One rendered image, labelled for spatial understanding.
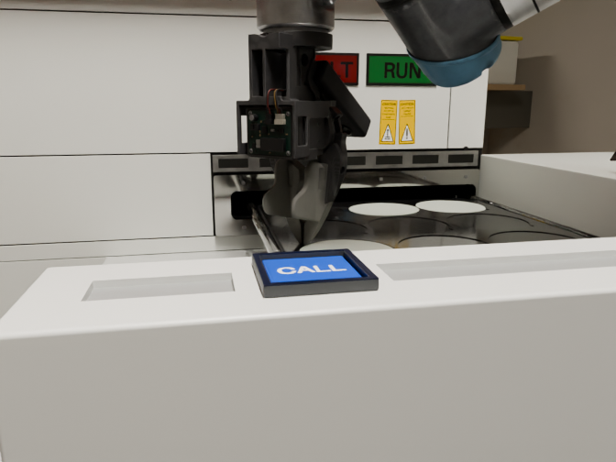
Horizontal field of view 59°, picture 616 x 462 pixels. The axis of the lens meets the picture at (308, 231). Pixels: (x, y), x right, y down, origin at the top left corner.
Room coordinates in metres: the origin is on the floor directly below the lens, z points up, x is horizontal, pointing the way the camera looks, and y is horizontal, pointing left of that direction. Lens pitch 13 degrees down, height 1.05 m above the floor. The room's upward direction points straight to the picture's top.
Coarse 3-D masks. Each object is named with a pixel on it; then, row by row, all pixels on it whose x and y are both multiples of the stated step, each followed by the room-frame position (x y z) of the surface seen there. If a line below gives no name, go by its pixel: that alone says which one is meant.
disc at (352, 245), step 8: (328, 240) 0.58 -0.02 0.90; (336, 240) 0.58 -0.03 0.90; (344, 240) 0.58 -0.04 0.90; (352, 240) 0.58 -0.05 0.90; (360, 240) 0.58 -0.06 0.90; (304, 248) 0.55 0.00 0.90; (312, 248) 0.55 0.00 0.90; (320, 248) 0.55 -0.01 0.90; (328, 248) 0.55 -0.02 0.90; (336, 248) 0.55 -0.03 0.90; (352, 248) 0.55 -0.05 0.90; (360, 248) 0.55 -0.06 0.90; (368, 248) 0.55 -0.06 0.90; (376, 248) 0.55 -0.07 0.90; (384, 248) 0.55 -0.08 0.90; (392, 248) 0.55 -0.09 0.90
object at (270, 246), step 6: (252, 204) 0.78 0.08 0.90; (252, 210) 0.75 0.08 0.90; (252, 216) 0.72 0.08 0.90; (258, 216) 0.70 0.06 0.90; (258, 222) 0.67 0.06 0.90; (264, 222) 0.67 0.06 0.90; (258, 228) 0.64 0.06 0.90; (258, 234) 0.63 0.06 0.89; (264, 234) 0.60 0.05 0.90; (270, 234) 0.60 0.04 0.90; (264, 240) 0.58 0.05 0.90; (270, 240) 0.57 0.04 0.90; (270, 246) 0.55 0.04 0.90; (276, 246) 0.55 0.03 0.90; (270, 252) 0.53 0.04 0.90
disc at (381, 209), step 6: (360, 204) 0.80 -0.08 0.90; (366, 204) 0.80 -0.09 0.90; (372, 204) 0.80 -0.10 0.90; (378, 204) 0.80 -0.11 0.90; (384, 204) 0.80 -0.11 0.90; (390, 204) 0.80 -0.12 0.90; (396, 204) 0.80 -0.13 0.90; (402, 204) 0.80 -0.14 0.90; (354, 210) 0.76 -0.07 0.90; (360, 210) 0.76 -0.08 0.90; (366, 210) 0.75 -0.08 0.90; (372, 210) 0.75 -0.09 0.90; (378, 210) 0.75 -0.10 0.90; (384, 210) 0.75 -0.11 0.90; (390, 210) 0.75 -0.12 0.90; (396, 210) 0.75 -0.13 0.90; (402, 210) 0.75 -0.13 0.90; (408, 210) 0.75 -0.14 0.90; (414, 210) 0.75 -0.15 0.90
